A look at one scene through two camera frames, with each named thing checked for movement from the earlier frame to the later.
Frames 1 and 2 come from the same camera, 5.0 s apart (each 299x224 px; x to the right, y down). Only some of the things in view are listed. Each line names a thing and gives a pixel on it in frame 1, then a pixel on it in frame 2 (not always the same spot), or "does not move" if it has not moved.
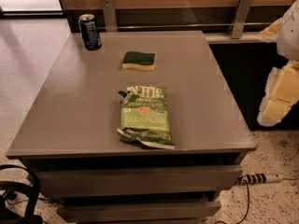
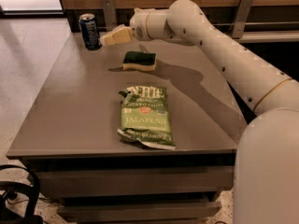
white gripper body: [289, 32] -> [138, 24]
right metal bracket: [236, 27] does not move
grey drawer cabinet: [135, 126] does not move
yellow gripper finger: [270, 34] -> [138, 11]
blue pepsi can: [90, 32] does not move
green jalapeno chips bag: [144, 117] does not move
